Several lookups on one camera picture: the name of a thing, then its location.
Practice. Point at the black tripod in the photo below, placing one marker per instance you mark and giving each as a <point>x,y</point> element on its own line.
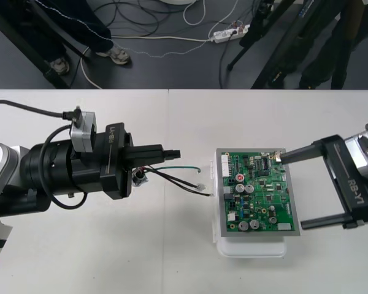
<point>24,46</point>
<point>280,52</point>

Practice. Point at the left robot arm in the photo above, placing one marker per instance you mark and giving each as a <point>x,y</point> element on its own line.
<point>40,171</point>

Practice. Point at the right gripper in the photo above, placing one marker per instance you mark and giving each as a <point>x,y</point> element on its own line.
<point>352,190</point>

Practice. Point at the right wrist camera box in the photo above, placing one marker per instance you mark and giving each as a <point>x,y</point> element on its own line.
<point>358,159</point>

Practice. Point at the green circuit board grey frame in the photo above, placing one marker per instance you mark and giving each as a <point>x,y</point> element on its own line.
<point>257,196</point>

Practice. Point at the person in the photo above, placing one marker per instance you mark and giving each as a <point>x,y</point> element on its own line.
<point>64,30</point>
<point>325,55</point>

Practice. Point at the white power strip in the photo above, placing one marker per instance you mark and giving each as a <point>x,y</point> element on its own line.
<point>225,35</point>

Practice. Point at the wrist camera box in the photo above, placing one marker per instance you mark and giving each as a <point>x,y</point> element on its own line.
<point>82,134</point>
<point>358,159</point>

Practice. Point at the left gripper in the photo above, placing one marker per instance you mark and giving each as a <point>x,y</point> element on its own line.
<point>113,162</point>

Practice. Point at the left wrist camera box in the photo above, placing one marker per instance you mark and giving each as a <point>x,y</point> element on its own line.
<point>82,134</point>

